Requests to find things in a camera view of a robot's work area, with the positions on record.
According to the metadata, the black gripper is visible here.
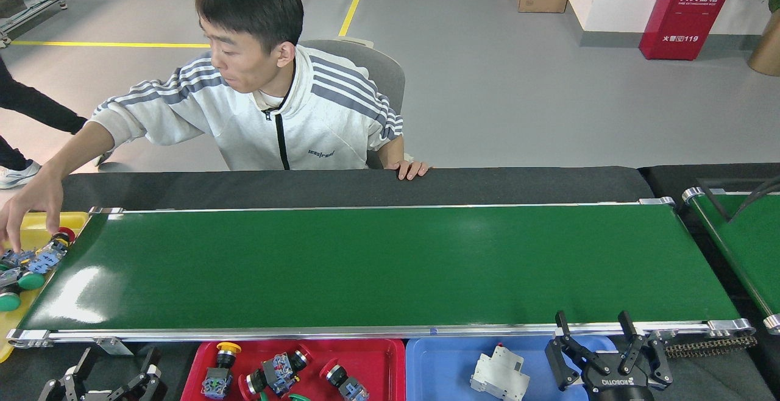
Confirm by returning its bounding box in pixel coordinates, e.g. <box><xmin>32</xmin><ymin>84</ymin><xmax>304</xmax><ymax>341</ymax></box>
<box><xmin>544</xmin><ymin>311</ymin><xmax>674</xmax><ymax>401</ymax></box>

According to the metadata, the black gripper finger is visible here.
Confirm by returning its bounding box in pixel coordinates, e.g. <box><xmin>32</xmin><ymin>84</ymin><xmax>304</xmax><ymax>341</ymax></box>
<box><xmin>38</xmin><ymin>347</ymin><xmax>97</xmax><ymax>401</ymax></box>
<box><xmin>119</xmin><ymin>346</ymin><xmax>167</xmax><ymax>401</ymax></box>

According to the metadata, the yellow push button switch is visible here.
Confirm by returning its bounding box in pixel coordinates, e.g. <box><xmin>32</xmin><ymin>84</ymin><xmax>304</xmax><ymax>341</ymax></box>
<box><xmin>202</xmin><ymin>341</ymin><xmax>242</xmax><ymax>400</ymax></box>

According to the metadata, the red mushroom push button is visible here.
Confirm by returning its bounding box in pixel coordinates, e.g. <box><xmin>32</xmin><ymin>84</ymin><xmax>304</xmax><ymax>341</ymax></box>
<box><xmin>238</xmin><ymin>373</ymin><xmax>268</xmax><ymax>401</ymax></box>

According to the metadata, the white circuit breaker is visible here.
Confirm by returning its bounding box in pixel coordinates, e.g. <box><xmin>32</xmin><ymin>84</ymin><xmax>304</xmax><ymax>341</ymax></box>
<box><xmin>469</xmin><ymin>343</ymin><xmax>523</xmax><ymax>401</ymax></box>

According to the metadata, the red push button switch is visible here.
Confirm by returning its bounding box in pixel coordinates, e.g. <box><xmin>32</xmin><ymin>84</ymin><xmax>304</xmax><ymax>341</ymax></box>
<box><xmin>261</xmin><ymin>350</ymin><xmax>310</xmax><ymax>391</ymax></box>
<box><xmin>319</xmin><ymin>359</ymin><xmax>370</xmax><ymax>401</ymax></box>
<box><xmin>27</xmin><ymin>227</ymin><xmax>76</xmax><ymax>274</ymax></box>

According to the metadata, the yellow plastic tray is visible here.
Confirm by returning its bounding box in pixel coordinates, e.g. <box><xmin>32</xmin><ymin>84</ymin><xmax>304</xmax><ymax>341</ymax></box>
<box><xmin>0</xmin><ymin>211</ymin><xmax>90</xmax><ymax>364</ymax></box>

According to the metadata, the blue plastic tray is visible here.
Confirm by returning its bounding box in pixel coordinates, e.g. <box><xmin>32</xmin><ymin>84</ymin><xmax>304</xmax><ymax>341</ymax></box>
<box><xmin>405</xmin><ymin>336</ymin><xmax>619</xmax><ymax>401</ymax></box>

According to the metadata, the green conveyor belt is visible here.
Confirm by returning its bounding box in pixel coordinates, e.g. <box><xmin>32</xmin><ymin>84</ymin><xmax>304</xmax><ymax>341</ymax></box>
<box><xmin>5</xmin><ymin>197</ymin><xmax>756</xmax><ymax>353</ymax></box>
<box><xmin>681</xmin><ymin>186</ymin><xmax>780</xmax><ymax>336</ymax></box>

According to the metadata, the red plastic tray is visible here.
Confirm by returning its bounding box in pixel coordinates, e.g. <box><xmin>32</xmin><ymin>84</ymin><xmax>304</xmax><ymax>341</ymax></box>
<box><xmin>181</xmin><ymin>339</ymin><xmax>406</xmax><ymax>401</ymax></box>

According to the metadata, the person's right hand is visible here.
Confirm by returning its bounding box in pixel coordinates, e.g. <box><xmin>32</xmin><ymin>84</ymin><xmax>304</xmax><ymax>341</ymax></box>
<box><xmin>0</xmin><ymin>166</ymin><xmax>65</xmax><ymax>254</ymax></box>

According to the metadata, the person's left hand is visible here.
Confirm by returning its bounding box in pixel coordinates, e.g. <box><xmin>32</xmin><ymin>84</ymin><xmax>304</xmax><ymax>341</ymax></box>
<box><xmin>390</xmin><ymin>158</ymin><xmax>430</xmax><ymax>181</ymax></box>

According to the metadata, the person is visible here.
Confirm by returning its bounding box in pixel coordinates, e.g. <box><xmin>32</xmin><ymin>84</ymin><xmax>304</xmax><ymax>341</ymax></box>
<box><xmin>0</xmin><ymin>0</ymin><xmax>430</xmax><ymax>254</ymax></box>
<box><xmin>0</xmin><ymin>54</ymin><xmax>115</xmax><ymax>190</ymax></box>

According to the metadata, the potted plant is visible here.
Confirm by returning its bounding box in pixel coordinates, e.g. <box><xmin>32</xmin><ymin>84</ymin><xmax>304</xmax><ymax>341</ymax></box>
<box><xmin>748</xmin><ymin>0</ymin><xmax>780</xmax><ymax>77</ymax></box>

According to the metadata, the red fire extinguisher cabinet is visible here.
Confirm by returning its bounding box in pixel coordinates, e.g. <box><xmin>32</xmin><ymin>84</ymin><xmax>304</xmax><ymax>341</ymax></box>
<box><xmin>639</xmin><ymin>0</ymin><xmax>740</xmax><ymax>61</ymax></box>

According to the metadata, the grey office chair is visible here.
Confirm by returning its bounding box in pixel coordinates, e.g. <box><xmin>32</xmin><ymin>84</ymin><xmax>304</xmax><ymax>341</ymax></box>
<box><xmin>302</xmin><ymin>37</ymin><xmax>406</xmax><ymax>170</ymax></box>

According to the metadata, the metal drive chain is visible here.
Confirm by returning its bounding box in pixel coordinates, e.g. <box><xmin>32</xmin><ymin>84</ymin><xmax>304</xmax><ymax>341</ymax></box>
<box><xmin>664</xmin><ymin>336</ymin><xmax>758</xmax><ymax>359</ymax></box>

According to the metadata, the black cable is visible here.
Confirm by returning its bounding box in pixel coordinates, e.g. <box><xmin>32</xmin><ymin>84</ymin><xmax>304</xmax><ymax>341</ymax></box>
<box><xmin>695</xmin><ymin>176</ymin><xmax>780</xmax><ymax>222</ymax></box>

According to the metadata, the silver metal frame rack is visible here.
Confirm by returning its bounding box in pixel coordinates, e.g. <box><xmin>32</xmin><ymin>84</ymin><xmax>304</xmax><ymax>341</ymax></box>
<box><xmin>0</xmin><ymin>0</ymin><xmax>68</xmax><ymax>45</ymax></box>

